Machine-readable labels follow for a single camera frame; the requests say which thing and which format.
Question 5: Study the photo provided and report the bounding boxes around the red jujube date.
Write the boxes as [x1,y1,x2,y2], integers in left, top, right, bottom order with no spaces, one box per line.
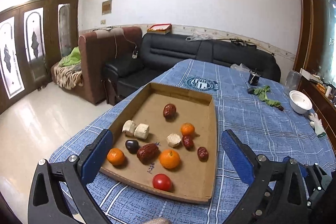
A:
[137,143,159,164]
[182,135,194,150]
[163,103,177,119]
[197,147,209,162]

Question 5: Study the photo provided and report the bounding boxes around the small orange mandarin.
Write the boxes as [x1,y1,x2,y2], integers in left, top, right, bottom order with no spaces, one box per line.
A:
[106,148,126,166]

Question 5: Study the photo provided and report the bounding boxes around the black leather sofa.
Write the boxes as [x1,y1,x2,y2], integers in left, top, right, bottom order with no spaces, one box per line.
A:
[102,34,281,105]

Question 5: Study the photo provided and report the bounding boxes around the green leafy vegetable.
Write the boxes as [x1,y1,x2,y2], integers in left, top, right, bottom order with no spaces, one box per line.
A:
[253,85,281,108]

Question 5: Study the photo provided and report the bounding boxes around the small black device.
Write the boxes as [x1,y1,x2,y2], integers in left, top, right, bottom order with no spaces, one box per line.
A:
[248,71,260,86]

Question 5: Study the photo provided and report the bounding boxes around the brown armchair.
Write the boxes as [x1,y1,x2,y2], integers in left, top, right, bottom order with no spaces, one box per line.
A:
[51,26,142,105]

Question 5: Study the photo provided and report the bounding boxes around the large orange mandarin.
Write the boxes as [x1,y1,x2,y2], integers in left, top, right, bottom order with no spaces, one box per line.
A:
[159,149,181,169]

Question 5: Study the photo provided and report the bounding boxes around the white bowl stack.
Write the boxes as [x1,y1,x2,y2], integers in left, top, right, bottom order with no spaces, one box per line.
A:
[289,90,313,114]

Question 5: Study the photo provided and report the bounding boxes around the blue plaid tablecloth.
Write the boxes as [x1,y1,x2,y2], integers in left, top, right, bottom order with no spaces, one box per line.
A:
[50,59,335,223]

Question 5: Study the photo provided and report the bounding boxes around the cardboard tray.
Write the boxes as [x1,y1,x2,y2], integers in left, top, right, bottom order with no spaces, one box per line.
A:
[100,83,218,203]

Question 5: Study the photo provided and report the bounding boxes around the white knit glove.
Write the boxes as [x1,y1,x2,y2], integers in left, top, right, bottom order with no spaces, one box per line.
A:
[308,113,326,138]

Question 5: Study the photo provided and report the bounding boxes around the dark plum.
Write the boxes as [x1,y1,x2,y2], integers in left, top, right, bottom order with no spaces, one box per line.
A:
[125,139,139,154]

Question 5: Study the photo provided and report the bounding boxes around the red flat box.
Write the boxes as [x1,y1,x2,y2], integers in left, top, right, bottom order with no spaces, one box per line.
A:
[146,24,172,35]

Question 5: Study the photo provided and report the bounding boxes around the red tomato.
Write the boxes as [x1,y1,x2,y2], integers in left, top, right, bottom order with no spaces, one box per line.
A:
[152,173,173,192]

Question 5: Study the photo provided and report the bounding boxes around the wooden glass door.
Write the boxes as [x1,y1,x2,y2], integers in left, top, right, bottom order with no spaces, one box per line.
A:
[1,0,79,112]

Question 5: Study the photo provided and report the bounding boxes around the green and beige blankets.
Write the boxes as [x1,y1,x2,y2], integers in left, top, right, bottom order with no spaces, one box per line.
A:
[51,47,83,90]

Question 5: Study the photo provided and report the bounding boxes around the wooden cabinet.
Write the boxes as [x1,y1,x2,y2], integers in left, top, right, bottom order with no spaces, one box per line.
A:
[288,0,336,146]

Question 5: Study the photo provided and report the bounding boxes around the clear plastic cup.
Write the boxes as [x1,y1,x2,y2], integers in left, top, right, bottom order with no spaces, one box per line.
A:
[284,70,302,96]

